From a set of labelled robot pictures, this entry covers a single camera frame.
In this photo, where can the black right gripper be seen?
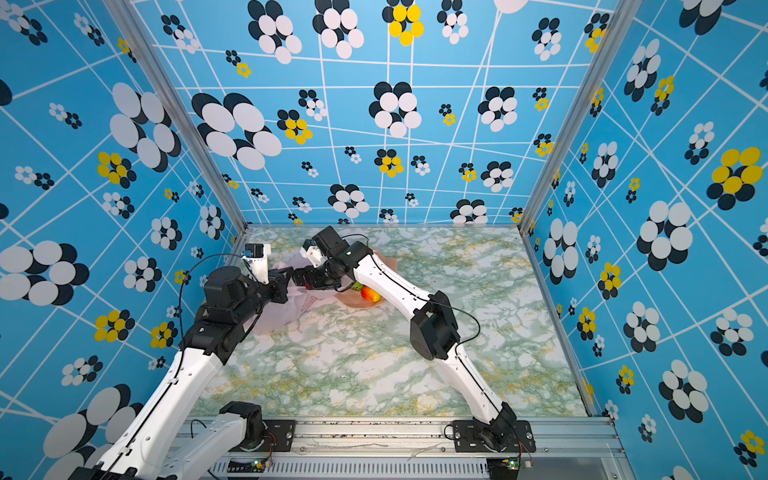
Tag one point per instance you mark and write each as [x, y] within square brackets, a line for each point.
[301, 275]

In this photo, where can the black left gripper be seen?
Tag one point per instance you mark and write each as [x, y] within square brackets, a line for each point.
[277, 283]

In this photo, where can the pink printed plastic bag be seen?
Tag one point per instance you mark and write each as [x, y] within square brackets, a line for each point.
[275, 316]

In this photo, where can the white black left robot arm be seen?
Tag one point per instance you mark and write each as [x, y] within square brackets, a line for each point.
[234, 302]

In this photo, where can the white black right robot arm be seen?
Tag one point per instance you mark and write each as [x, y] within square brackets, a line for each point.
[433, 328]

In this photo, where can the pink scalloped fruit bowl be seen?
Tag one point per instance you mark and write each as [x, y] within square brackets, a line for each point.
[352, 299]

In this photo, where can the orange yellow mango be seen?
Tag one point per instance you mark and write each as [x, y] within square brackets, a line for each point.
[370, 295]

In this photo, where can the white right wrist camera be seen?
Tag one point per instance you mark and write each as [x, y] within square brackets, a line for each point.
[311, 251]

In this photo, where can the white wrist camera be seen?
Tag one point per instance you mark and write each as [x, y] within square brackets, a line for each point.
[256, 258]
[311, 251]

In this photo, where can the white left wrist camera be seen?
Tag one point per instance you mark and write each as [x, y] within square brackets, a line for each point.
[256, 258]

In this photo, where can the aluminium frame post left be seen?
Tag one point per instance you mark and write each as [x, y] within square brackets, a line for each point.
[127, 21]

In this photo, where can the aluminium frame post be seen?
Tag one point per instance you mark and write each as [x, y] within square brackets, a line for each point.
[620, 22]
[127, 21]

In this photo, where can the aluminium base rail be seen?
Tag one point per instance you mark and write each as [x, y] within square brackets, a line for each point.
[421, 448]

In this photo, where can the aluminium frame post right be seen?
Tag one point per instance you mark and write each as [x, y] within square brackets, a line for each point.
[620, 22]

